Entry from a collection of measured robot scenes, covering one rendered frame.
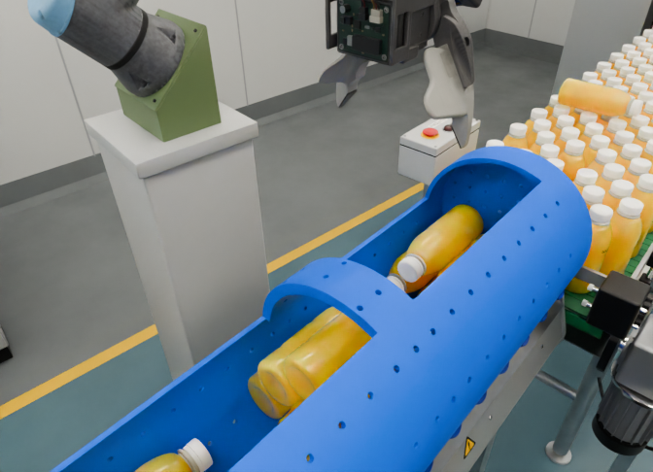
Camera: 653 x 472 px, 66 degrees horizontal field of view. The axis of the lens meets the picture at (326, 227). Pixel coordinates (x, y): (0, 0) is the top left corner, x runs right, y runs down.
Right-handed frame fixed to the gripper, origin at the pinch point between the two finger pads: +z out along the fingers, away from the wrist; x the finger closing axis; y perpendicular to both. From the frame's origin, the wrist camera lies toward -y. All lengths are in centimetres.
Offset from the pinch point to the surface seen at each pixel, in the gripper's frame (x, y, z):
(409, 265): -4.6, -12.2, 29.6
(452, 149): -23, -58, 34
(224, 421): -10.9, 20.9, 39.1
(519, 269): 11.1, -13.5, 22.2
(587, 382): 20, -75, 101
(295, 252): -121, -95, 142
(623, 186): 12, -62, 32
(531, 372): 14, -27, 55
